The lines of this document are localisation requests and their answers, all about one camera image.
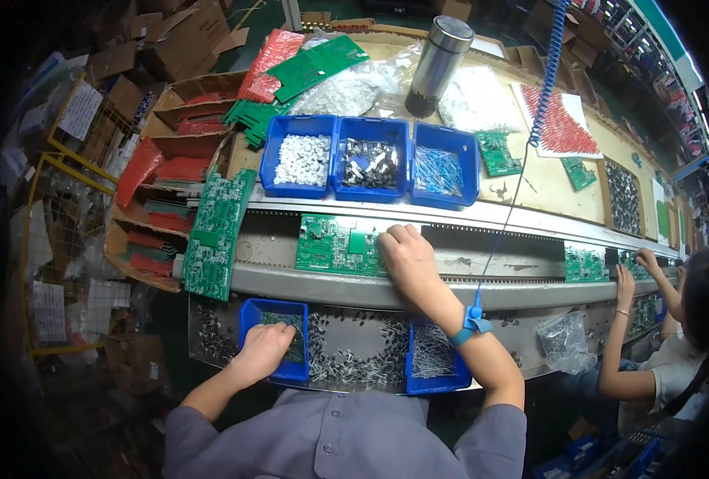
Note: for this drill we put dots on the person's right hand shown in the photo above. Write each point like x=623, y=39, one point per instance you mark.
x=411, y=263

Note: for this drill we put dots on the person's right fingers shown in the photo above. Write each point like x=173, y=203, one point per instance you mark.
x=397, y=234

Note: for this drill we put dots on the person's left hand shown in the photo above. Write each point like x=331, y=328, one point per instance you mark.
x=262, y=356

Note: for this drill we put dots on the person's left fingers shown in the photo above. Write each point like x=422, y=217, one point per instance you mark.
x=281, y=332

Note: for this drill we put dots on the heap of white plastic parts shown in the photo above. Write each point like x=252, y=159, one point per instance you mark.
x=302, y=160

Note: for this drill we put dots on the pile of notched green boards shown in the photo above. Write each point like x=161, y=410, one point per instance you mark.
x=252, y=120

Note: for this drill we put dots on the grey conveyor line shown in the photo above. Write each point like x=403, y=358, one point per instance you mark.
x=510, y=251

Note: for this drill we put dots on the white foam with red components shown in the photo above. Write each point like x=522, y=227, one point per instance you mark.
x=564, y=129

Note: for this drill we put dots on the steel thermos flask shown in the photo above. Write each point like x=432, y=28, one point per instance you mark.
x=438, y=63

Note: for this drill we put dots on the heap of grey diodes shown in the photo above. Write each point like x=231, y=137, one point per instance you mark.
x=432, y=350

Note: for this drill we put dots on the person's body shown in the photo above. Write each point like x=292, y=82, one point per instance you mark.
x=342, y=440

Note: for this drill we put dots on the cardboard boxes of wrapped boards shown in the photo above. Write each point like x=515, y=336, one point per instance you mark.
x=163, y=179

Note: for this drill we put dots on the heap of black capacitors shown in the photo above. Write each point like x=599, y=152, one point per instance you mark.
x=384, y=359

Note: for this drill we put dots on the heap of black transistors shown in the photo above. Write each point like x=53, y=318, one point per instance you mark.
x=369, y=163

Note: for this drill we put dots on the blue bin with grey diodes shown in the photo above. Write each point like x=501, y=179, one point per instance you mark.
x=435, y=383

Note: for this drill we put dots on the stack of long green boards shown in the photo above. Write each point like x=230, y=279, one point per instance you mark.
x=217, y=233

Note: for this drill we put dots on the blue bin with white parts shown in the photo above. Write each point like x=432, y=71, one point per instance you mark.
x=270, y=179

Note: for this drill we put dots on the clear bag of grey components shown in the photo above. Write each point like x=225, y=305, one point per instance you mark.
x=565, y=344

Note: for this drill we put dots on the blue bin with black parts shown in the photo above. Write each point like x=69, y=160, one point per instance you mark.
x=339, y=188

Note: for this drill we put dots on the blue crates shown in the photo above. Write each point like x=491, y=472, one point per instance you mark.
x=594, y=458

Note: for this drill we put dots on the green circuit board panels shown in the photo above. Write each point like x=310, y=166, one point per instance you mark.
x=318, y=66

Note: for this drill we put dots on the heap of dark small parts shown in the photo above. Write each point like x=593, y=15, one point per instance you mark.
x=296, y=350

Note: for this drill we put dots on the green circuit board on conveyor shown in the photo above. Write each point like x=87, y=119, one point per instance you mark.
x=586, y=264
x=630, y=266

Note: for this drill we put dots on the red bubble wrap pack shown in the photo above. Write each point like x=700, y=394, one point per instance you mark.
x=270, y=63

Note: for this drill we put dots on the blue bin with dark parts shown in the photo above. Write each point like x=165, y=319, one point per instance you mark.
x=250, y=311

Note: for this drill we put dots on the large green circuit board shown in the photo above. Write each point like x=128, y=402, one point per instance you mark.
x=330, y=245

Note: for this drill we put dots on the clear bag of white parts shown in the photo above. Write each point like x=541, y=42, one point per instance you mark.
x=477, y=102
x=336, y=96

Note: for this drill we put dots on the small green circuit board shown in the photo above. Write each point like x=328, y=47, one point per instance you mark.
x=498, y=154
x=579, y=173

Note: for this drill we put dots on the cardboard tray of black components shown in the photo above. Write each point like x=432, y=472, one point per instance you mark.
x=623, y=197

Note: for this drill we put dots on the heap of empty cardboard boxes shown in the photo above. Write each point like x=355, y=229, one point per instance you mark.
x=169, y=39

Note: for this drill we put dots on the blue bin with blue resistors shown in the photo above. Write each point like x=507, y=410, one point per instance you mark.
x=420, y=197

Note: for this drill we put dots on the heap of blue resistors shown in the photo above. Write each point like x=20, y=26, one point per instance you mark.
x=438, y=170

